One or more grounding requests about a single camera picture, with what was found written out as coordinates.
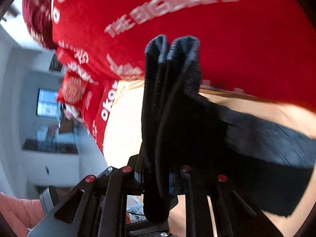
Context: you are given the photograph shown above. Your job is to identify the wall television screen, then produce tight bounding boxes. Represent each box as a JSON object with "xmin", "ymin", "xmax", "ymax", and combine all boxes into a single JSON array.
[{"xmin": 36, "ymin": 88, "xmax": 60, "ymax": 119}]

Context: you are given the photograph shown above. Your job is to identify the red tasselled pillow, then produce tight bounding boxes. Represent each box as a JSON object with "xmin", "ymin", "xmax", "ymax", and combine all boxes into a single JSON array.
[{"xmin": 22, "ymin": 0, "xmax": 57, "ymax": 50}]

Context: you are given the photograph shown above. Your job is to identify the red printed blanket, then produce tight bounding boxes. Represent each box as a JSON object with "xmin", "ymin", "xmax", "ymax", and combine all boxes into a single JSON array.
[{"xmin": 50, "ymin": 0, "xmax": 316, "ymax": 154}]

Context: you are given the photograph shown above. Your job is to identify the cream sofa cushion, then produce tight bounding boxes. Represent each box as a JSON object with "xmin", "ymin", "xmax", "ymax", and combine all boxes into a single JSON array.
[{"xmin": 103, "ymin": 80, "xmax": 315, "ymax": 236}]

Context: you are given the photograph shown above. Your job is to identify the dark wall shelf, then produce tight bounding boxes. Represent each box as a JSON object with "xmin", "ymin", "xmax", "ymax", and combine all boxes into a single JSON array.
[{"xmin": 22, "ymin": 139, "xmax": 78, "ymax": 154}]

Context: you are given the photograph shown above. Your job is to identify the pink sleeved forearm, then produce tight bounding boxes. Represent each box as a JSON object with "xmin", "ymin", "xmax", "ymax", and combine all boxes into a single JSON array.
[{"xmin": 1, "ymin": 193, "xmax": 44, "ymax": 237}]

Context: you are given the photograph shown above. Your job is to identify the dark navy pants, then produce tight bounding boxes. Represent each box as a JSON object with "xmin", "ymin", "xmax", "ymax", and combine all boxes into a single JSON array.
[{"xmin": 141, "ymin": 35, "xmax": 315, "ymax": 223}]

